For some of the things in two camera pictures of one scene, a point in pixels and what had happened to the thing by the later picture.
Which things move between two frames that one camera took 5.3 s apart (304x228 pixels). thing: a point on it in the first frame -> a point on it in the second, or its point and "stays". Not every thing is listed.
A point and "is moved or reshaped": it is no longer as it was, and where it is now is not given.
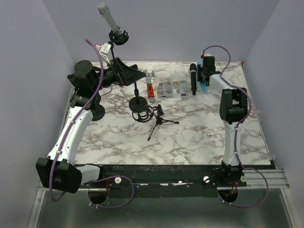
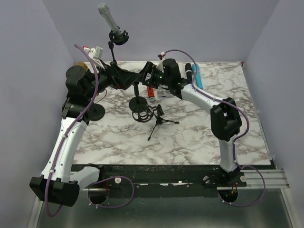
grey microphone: [104, 10] stays
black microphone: [193, 70] is moved or reshaped
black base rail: [161, 180] stays
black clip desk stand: [137, 102] stays
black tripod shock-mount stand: [145, 114] stays
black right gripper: [200, 69] -> [151, 69]
